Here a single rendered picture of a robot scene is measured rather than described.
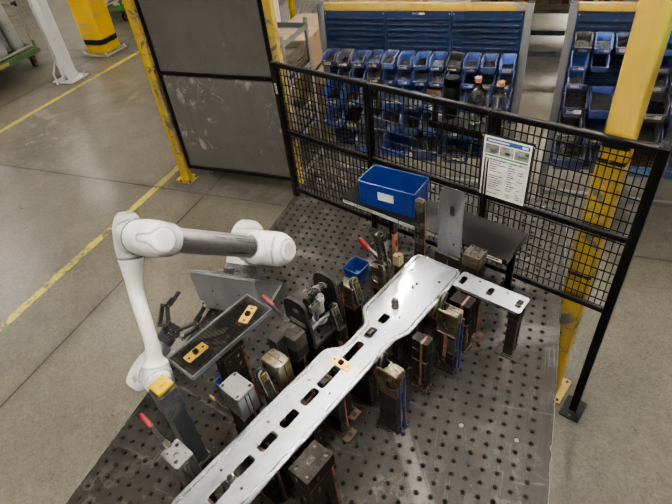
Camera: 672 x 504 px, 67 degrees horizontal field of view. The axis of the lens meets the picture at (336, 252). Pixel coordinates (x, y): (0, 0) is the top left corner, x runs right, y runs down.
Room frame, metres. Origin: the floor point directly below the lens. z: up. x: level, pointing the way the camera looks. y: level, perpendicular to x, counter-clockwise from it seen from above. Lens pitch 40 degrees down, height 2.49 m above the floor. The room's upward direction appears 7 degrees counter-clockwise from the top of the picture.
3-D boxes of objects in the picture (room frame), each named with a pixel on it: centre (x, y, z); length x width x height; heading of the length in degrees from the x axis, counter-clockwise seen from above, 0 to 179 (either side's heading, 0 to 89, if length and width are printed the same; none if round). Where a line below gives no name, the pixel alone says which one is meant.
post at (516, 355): (1.34, -0.67, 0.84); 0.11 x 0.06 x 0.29; 46
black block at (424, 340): (1.23, -0.28, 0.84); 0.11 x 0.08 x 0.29; 46
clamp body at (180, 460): (0.85, 0.56, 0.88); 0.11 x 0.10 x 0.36; 46
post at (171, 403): (1.04, 0.61, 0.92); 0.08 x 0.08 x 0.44; 46
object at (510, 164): (1.82, -0.75, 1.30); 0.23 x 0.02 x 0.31; 46
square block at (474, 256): (1.60, -0.58, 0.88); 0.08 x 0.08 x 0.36; 46
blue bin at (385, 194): (2.08, -0.31, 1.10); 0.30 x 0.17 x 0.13; 53
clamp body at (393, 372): (1.08, -0.14, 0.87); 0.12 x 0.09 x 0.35; 46
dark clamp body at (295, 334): (1.27, 0.20, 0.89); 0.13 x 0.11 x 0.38; 46
